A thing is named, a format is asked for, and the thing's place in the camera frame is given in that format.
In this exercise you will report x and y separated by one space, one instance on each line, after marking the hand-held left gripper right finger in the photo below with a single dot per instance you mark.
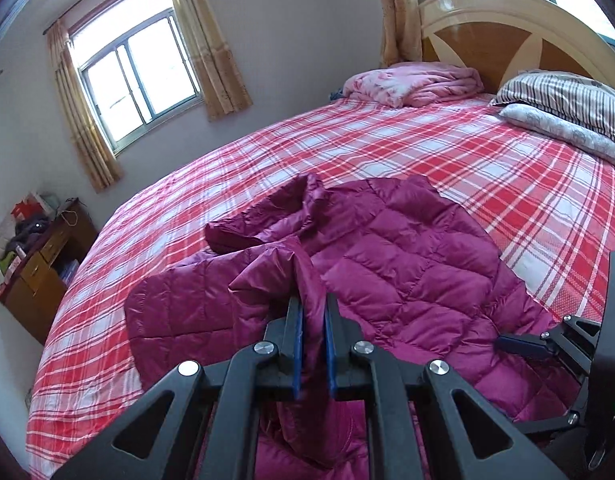
331 355

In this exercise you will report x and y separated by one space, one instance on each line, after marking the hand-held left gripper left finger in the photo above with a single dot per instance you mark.
298 355

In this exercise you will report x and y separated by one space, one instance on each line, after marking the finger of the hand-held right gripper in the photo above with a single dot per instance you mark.
517 343
552 421

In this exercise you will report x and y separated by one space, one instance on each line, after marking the magenta quilted down jacket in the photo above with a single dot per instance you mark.
397 265

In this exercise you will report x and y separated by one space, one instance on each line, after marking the bed with red plaid sheet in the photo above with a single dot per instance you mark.
387 145

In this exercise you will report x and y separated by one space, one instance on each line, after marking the grey patterned pillow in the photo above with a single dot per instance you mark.
562 127

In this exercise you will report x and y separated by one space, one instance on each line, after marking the striped pillow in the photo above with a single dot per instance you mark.
567 95

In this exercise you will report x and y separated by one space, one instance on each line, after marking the wooden desk with drawers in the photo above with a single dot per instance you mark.
42 270

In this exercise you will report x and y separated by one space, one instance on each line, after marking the folded pink blanket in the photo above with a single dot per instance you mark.
417 82

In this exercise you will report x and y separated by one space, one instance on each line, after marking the dark cloth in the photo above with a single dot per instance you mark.
31 232

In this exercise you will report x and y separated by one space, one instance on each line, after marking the wooden bed headboard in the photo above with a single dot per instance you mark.
492 47

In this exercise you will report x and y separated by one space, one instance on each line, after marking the red box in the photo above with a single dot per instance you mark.
23 210

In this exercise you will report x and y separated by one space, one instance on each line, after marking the beige curtain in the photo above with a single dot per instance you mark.
82 125
397 15
212 55

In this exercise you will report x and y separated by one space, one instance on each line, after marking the white plastic bag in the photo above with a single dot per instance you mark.
4 232

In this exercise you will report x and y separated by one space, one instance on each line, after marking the small sliding window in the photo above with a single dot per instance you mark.
137 75

